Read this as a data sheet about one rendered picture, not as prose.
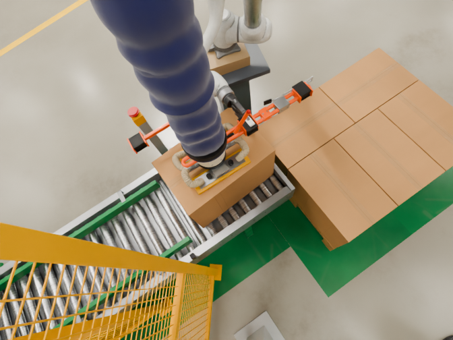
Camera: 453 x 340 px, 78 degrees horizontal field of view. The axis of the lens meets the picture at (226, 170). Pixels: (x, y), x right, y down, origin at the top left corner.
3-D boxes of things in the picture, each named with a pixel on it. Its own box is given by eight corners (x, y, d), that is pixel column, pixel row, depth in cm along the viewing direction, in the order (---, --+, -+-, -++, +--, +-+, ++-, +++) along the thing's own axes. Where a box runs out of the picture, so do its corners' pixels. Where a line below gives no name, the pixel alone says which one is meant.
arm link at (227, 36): (214, 30, 200) (210, 3, 179) (239, 31, 198) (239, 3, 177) (211, 48, 195) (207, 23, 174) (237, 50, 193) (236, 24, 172)
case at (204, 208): (203, 228, 187) (188, 216, 150) (171, 183, 201) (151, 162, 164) (273, 174, 194) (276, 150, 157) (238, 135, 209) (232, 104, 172)
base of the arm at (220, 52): (203, 42, 204) (201, 36, 199) (231, 32, 205) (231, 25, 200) (212, 61, 198) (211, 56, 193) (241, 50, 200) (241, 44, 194)
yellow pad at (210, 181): (199, 195, 153) (197, 192, 149) (190, 181, 157) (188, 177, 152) (251, 162, 157) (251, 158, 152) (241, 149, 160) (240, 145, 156)
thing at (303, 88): (299, 103, 154) (300, 98, 150) (291, 94, 157) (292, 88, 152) (311, 96, 155) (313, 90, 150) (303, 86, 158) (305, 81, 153)
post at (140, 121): (179, 177, 263) (133, 121, 170) (176, 171, 265) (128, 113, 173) (185, 173, 264) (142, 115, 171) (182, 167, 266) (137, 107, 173)
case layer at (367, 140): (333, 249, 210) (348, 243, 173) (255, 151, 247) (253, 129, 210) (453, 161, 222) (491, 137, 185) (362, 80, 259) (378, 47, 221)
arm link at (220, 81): (228, 96, 167) (210, 102, 162) (215, 80, 173) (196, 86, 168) (232, 81, 159) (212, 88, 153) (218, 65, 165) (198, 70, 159)
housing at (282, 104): (279, 115, 154) (279, 110, 150) (272, 106, 156) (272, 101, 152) (289, 108, 154) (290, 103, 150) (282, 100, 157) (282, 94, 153)
